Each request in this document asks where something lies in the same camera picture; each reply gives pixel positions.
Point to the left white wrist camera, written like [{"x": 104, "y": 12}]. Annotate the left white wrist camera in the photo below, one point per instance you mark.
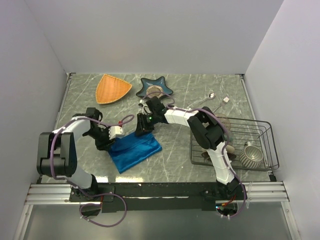
[{"x": 116, "y": 131}]

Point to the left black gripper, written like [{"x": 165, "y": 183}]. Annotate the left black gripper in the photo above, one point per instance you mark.
[{"x": 103, "y": 145}]

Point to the orange woven basket tray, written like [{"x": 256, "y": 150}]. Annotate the orange woven basket tray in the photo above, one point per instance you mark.
[{"x": 111, "y": 89}]

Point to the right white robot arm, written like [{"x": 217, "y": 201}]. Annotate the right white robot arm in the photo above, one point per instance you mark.
[{"x": 207, "y": 130}]

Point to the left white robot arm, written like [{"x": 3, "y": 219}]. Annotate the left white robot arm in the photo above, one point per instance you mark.
[{"x": 57, "y": 151}]

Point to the silver fork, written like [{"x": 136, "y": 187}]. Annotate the silver fork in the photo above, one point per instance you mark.
[{"x": 222, "y": 103}]

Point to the black wire dish rack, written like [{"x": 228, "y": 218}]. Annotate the black wire dish rack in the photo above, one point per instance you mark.
[{"x": 259, "y": 134}]

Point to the grey ribbed mug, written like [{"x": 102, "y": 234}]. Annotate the grey ribbed mug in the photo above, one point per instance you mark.
[{"x": 251, "y": 156}]

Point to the silver spoon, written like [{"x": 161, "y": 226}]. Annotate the silver spoon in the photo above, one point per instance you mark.
[{"x": 211, "y": 96}]

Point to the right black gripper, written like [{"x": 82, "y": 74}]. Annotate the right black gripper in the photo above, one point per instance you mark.
[{"x": 142, "y": 127}]

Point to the dark blue star dish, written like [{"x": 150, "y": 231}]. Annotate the dark blue star dish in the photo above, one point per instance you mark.
[{"x": 154, "y": 88}]

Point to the blue cloth napkin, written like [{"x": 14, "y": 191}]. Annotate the blue cloth napkin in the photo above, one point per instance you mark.
[{"x": 131, "y": 150}]

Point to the green plate in rack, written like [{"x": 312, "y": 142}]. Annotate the green plate in rack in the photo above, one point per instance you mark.
[{"x": 229, "y": 137}]

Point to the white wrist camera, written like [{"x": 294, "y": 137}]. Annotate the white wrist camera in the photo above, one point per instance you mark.
[
  {"x": 116, "y": 131},
  {"x": 144, "y": 107}
]

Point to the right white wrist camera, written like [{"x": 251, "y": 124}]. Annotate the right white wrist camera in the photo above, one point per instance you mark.
[{"x": 144, "y": 107}]

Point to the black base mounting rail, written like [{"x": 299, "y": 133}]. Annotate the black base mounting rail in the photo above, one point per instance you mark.
[{"x": 156, "y": 196}]

